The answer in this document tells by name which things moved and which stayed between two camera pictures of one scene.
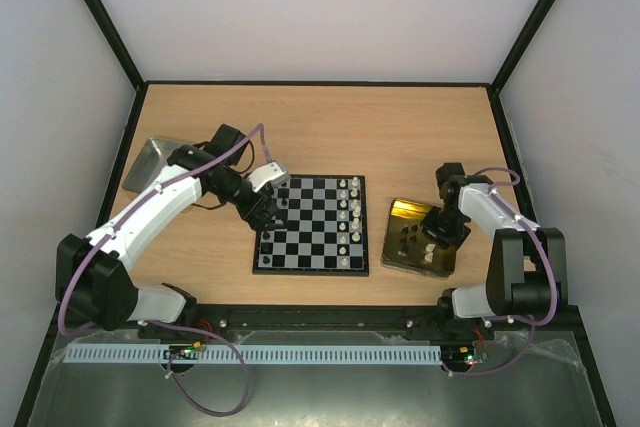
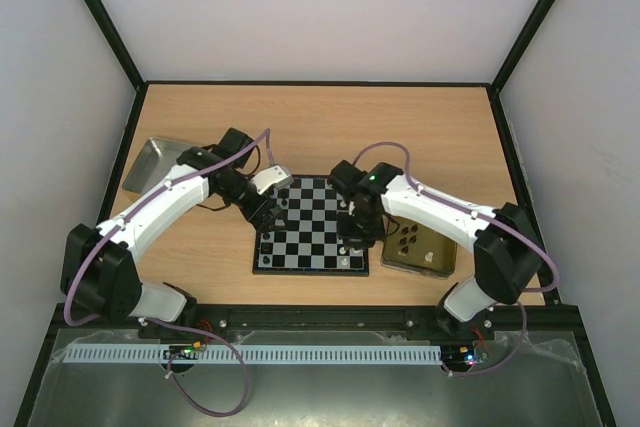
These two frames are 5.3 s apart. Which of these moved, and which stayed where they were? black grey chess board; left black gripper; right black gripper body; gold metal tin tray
Moved: right black gripper body
Stayed: left black gripper; black grey chess board; gold metal tin tray
